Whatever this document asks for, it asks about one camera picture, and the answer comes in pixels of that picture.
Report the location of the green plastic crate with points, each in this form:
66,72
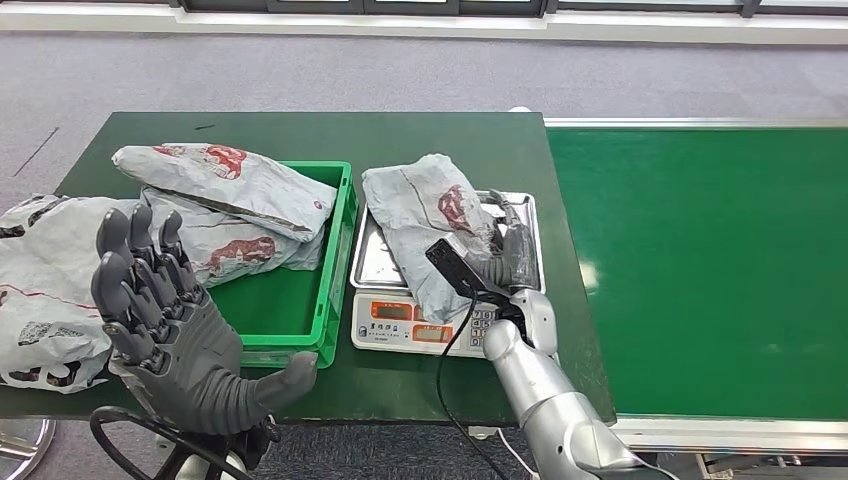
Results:
298,311

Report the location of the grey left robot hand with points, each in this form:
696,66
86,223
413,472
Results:
192,358

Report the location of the steel scale tray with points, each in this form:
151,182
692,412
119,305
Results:
374,265

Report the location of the round chrome base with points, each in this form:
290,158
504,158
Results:
23,447

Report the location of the grey bag with black print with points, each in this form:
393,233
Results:
46,291

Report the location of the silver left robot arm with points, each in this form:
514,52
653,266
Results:
205,464

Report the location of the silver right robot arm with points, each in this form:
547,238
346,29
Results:
550,397

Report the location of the white electronic scale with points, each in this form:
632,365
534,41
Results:
391,324

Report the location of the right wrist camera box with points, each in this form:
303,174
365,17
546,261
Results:
457,265

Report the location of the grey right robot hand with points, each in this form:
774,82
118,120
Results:
513,255

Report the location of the grey parcel with red print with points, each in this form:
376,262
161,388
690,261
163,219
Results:
225,179
238,252
417,218

